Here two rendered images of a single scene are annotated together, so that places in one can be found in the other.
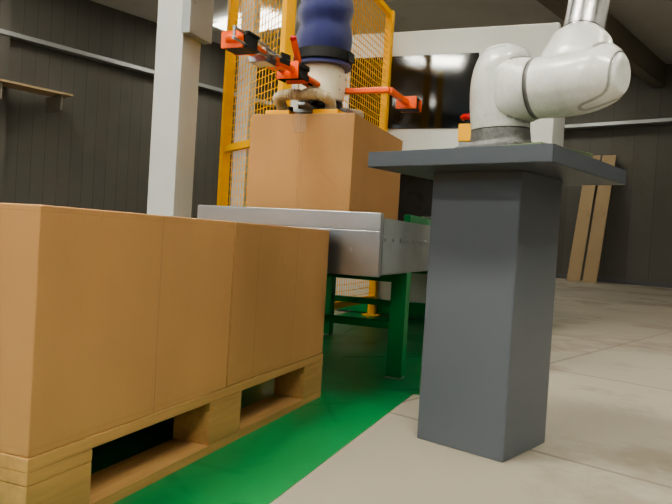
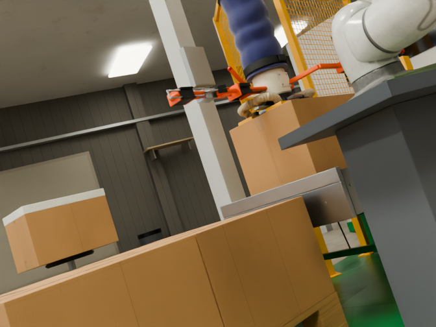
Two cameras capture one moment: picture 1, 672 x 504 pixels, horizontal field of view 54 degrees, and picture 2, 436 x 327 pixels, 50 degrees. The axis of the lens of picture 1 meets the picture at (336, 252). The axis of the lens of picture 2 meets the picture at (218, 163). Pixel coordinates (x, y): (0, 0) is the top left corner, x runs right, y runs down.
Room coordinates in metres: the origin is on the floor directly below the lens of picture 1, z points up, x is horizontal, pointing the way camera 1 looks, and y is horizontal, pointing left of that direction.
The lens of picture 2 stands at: (0.27, -0.48, 0.58)
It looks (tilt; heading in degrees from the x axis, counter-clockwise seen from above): 6 degrees up; 24
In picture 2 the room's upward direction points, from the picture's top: 18 degrees counter-clockwise
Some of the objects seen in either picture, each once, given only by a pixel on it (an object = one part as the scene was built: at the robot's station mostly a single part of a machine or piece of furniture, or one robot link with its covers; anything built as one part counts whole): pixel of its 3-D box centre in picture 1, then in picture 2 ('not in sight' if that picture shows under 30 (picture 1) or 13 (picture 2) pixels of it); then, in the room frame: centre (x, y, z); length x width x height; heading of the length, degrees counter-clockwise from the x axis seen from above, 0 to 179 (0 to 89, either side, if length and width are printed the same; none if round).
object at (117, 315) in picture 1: (70, 287); (132, 307); (1.77, 0.71, 0.34); 1.20 x 1.00 x 0.40; 158
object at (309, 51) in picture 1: (323, 59); (265, 67); (2.53, 0.09, 1.20); 0.23 x 0.23 x 0.04
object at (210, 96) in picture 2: (262, 57); (205, 95); (2.10, 0.27, 1.08); 0.07 x 0.07 x 0.04; 68
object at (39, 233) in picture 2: not in sight; (61, 230); (2.85, 1.96, 0.82); 0.60 x 0.40 x 0.40; 158
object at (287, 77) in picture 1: (292, 72); (239, 91); (2.30, 0.19, 1.08); 0.10 x 0.08 x 0.06; 68
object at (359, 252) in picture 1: (283, 247); (281, 217); (2.28, 0.18, 0.48); 0.70 x 0.03 x 0.15; 68
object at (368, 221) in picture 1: (285, 217); (274, 194); (2.28, 0.18, 0.58); 0.70 x 0.03 x 0.06; 68
